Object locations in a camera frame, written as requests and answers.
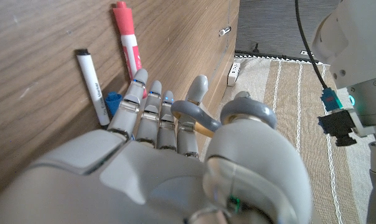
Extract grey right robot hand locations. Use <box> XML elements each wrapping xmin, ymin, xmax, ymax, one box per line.
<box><xmin>0</xmin><ymin>68</ymin><xmax>314</xmax><ymax>224</ymax></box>

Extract red marker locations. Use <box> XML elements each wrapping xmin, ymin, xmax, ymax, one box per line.
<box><xmin>112</xmin><ymin>1</ymin><xmax>148</xmax><ymax>99</ymax></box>

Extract scissors with yellow grey handles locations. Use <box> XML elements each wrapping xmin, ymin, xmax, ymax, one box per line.
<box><xmin>171</xmin><ymin>91</ymin><xmax>278</xmax><ymax>138</ymax></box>

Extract blue marker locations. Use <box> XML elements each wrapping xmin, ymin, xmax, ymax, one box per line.
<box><xmin>105</xmin><ymin>91</ymin><xmax>123</xmax><ymax>118</ymax></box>

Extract thin white black-capped marker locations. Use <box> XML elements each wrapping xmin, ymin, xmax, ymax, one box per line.
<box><xmin>75</xmin><ymin>48</ymin><xmax>111</xmax><ymax>127</ymax></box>

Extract white power strip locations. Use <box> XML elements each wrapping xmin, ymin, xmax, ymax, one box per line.
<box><xmin>227</xmin><ymin>62</ymin><xmax>241</xmax><ymax>87</ymax></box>

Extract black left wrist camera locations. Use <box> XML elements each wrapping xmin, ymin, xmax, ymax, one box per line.
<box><xmin>317</xmin><ymin>108</ymin><xmax>357</xmax><ymax>147</ymax></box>

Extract thin black left wrist cable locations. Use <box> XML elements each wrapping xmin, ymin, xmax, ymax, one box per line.
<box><xmin>294</xmin><ymin>0</ymin><xmax>343</xmax><ymax>112</ymax></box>

